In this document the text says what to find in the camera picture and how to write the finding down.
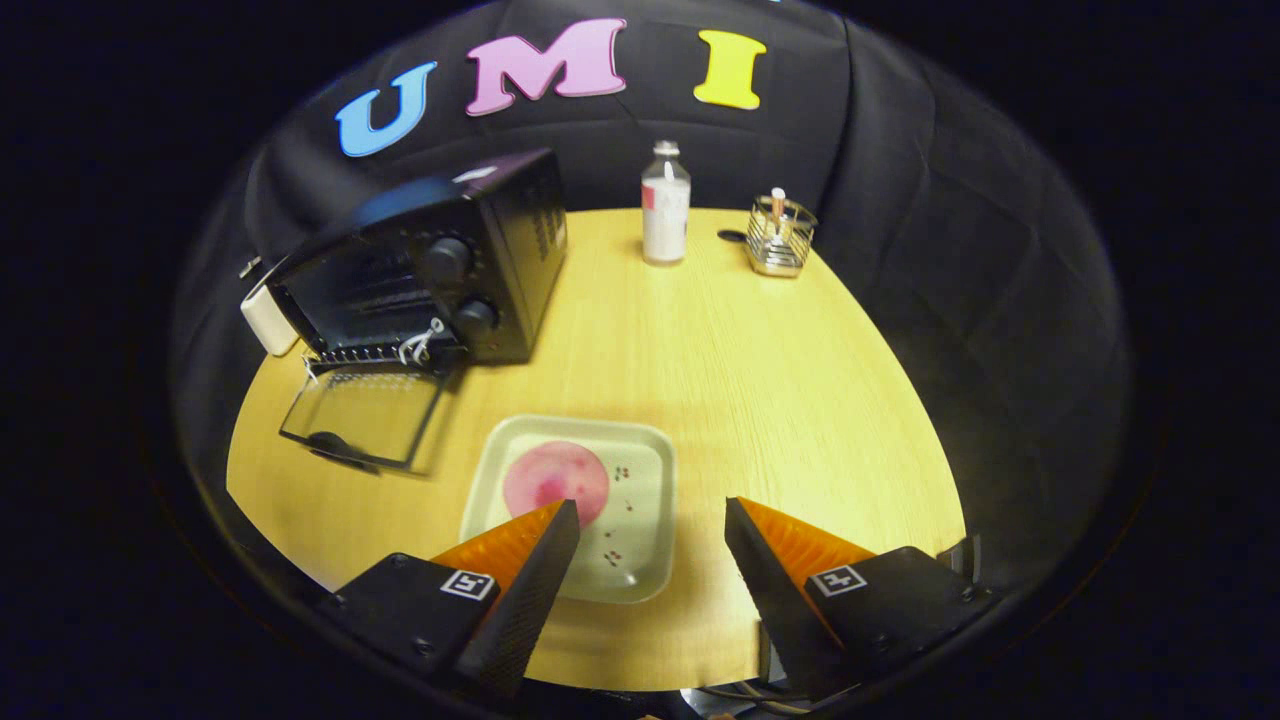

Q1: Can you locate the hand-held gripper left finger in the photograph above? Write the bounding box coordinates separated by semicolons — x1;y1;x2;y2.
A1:
318;499;583;701

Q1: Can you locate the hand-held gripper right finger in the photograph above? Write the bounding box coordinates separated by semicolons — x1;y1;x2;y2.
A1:
724;497;1001;701

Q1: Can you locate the pink round meat slice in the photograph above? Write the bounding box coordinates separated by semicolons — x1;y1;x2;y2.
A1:
502;441;611;528

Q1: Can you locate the white square tray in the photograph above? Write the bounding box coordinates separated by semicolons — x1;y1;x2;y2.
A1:
459;414;677;605

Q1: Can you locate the black toaster oven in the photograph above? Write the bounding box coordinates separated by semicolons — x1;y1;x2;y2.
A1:
265;148;569;477

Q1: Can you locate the white bread toaster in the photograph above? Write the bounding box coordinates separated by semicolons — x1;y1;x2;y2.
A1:
240;283;301;358

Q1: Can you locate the clear plastic bottle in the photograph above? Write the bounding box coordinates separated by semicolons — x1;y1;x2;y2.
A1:
641;140;692;266

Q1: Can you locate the white string loop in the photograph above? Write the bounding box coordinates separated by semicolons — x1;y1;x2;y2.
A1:
398;317;446;367

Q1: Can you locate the metal wire basket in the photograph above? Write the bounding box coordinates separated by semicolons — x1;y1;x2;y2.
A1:
745;195;818;278

